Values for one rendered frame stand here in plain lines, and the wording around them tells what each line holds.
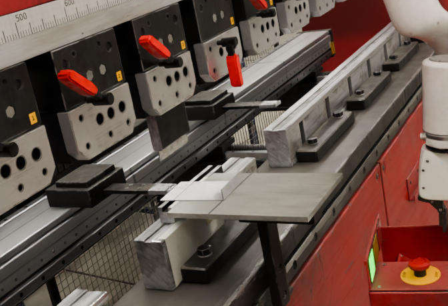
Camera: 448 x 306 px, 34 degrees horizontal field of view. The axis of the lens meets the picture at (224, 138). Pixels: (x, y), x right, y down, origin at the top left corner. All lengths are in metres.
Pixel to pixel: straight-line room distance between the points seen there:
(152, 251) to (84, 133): 0.30
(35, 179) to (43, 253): 0.44
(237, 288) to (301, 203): 0.18
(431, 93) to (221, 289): 0.50
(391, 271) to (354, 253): 0.37
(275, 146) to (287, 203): 0.52
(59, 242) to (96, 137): 0.41
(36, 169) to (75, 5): 0.24
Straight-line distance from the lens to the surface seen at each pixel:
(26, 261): 1.37
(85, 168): 1.50
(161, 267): 1.27
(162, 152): 1.29
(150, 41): 1.13
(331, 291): 1.64
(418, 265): 1.37
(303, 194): 1.23
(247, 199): 1.25
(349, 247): 1.75
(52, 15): 1.02
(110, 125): 1.09
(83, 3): 1.08
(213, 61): 1.37
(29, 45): 0.98
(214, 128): 1.92
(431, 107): 1.34
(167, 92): 1.22
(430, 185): 1.40
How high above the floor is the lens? 1.47
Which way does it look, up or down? 17 degrees down
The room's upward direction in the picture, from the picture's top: 11 degrees counter-clockwise
